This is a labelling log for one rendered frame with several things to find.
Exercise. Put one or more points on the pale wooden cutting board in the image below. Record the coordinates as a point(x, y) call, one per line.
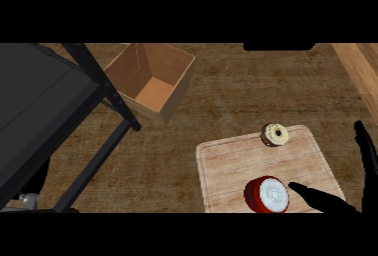
point(237, 166)

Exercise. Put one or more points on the pale wooden plank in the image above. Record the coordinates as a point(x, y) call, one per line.
point(362, 73)

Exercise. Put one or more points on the black metal frame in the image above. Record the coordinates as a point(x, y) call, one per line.
point(111, 96)

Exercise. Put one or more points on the brown cardboard box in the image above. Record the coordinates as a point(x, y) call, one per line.
point(148, 83)

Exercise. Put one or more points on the cream glazed donut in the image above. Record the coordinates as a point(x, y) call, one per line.
point(275, 134)

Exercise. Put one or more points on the small grey metal cylinder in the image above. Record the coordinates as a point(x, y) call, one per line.
point(30, 201)

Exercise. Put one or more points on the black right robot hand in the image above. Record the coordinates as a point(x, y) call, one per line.
point(319, 200)

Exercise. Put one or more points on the large dark grey door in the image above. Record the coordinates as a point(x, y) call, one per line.
point(34, 106)

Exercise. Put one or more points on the red can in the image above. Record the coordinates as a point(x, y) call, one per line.
point(269, 195)

